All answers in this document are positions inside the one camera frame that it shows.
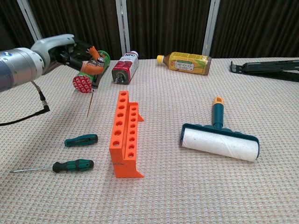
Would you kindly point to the grey metal partition post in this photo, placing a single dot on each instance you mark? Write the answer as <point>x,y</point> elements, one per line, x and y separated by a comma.
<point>30,21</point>
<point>122,23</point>
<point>211,23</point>

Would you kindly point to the black folding stand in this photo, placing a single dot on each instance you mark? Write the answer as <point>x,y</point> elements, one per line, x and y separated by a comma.
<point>268,67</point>

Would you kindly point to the orange screwdriver rack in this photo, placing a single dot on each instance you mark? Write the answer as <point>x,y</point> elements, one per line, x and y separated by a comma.
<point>119,130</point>

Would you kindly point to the beige woven tablecloth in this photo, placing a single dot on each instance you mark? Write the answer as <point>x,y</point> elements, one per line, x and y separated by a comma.
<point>187,198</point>

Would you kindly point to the red NFC juice bottle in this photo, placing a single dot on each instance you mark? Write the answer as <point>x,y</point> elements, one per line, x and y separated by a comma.
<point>126,67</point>

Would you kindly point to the teal lint roller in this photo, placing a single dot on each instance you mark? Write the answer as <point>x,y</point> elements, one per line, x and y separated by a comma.
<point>217,142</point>

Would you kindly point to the green and black screwdriver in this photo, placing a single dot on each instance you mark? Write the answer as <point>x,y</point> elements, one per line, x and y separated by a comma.
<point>74,165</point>

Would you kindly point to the grey metal precision screwdriver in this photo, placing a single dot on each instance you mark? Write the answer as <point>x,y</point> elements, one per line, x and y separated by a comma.
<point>95,81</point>

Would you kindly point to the slim teal screwdriver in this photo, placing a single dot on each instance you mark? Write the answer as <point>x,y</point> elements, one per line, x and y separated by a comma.
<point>81,140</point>

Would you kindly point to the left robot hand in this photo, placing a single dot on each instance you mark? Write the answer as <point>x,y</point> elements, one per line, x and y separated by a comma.
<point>56,44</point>

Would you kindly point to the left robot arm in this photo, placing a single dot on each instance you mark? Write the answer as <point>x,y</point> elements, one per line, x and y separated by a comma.
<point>18,67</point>

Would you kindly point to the green Pringles can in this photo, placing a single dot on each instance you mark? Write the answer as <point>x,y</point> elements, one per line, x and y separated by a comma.
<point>81,84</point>

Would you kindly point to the yellow tea bottle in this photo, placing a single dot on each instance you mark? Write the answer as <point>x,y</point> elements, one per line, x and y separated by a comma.
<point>187,63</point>

